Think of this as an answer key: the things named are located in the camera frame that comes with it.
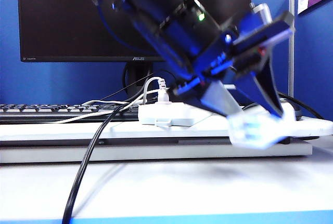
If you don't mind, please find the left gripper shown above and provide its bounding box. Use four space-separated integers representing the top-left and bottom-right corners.
173 10 296 118

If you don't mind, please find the white charger block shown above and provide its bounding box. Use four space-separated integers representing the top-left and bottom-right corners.
226 101 297 150

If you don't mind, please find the white power strip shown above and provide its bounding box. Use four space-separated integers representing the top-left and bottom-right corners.
137 101 216 127

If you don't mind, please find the white base board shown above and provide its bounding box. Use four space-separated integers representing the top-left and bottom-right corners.
0 140 313 164

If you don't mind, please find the black monitor stand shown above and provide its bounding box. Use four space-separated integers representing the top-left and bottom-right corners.
122 62 157 97

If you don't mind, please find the white raised desk board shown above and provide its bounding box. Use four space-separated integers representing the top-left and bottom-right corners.
0 107 333 141

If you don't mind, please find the black ASUS monitor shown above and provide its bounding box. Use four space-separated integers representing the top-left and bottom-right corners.
17 0 252 63

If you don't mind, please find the black keyboard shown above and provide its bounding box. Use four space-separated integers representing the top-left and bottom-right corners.
0 103 140 125

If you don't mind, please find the grey metal partition post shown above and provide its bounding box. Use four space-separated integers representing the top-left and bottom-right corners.
288 0 296 99

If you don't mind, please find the black plug cable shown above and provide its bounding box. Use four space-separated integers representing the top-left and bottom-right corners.
277 91 325 120

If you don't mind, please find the grey plug with cable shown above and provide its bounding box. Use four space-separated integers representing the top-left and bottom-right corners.
144 76 172 105

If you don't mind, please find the white charger cable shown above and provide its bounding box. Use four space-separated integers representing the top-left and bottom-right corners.
58 88 160 124

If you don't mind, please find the thin white cable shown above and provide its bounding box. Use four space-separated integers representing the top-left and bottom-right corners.
83 100 145 106

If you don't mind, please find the thick black power cord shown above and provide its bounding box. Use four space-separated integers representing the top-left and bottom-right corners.
61 104 138 224

